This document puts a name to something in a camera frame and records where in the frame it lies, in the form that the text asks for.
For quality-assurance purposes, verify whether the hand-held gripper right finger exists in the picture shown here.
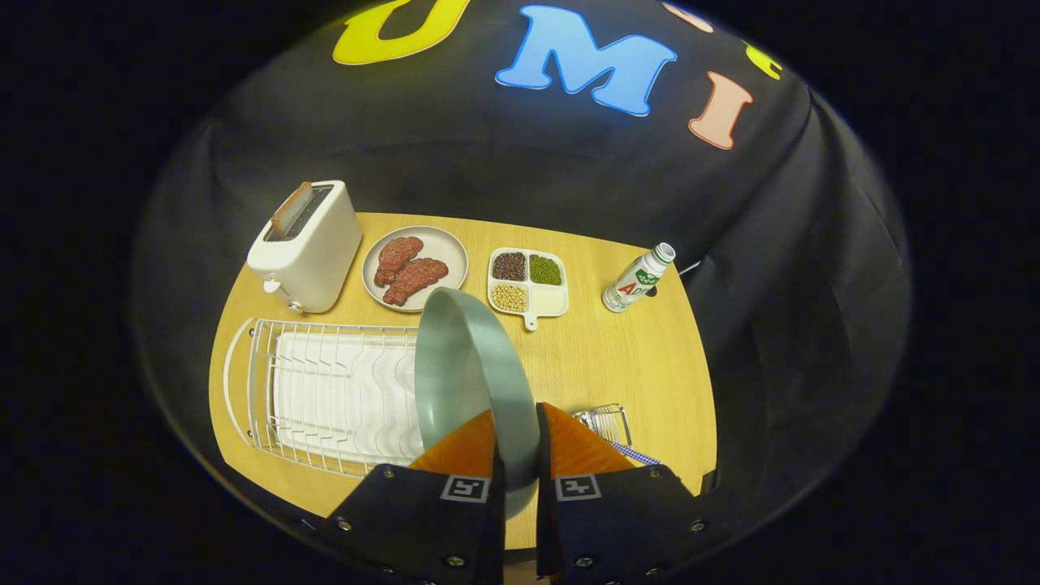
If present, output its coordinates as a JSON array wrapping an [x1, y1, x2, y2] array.
[[535, 402, 736, 585]]

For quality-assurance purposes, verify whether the white blue-checked spoon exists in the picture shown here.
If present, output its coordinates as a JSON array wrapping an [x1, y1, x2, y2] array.
[[611, 441, 661, 466]]

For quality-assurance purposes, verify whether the pale green plate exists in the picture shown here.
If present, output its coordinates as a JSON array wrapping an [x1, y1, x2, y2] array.
[[414, 286, 542, 521]]

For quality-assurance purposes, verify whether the white drip tray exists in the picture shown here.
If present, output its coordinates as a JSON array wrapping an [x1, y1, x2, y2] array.
[[272, 331, 425, 466]]

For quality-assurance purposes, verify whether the red-brown meat slice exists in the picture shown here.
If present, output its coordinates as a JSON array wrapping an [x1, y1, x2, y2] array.
[[383, 258, 449, 307], [374, 236, 424, 288]]

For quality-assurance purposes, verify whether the white wire dish rack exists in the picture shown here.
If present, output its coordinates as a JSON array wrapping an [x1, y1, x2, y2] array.
[[223, 318, 427, 479]]

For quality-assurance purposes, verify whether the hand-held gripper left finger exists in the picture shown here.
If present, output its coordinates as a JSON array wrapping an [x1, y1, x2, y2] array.
[[323, 409, 507, 585]]

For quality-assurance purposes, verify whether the brown bread slice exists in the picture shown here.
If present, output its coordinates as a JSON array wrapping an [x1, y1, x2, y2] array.
[[271, 182, 314, 238]]

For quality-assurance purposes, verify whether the white drink bottle green label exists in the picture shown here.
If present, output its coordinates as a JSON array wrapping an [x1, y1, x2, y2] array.
[[601, 242, 677, 314]]

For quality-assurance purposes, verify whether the black backdrop cloth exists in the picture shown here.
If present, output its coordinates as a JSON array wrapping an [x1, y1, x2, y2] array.
[[134, 0, 911, 521]]

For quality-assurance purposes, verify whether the white divided dish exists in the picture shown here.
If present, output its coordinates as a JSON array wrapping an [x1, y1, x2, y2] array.
[[487, 247, 570, 332]]

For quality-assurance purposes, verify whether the beige round plate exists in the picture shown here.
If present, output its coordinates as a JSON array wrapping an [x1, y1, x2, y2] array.
[[362, 225, 470, 313]]

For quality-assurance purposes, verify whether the small wire basket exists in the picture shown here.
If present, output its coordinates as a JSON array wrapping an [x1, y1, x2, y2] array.
[[573, 404, 635, 449]]

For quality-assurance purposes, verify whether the white toaster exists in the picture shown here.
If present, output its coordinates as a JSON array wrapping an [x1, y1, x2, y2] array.
[[247, 180, 363, 314]]

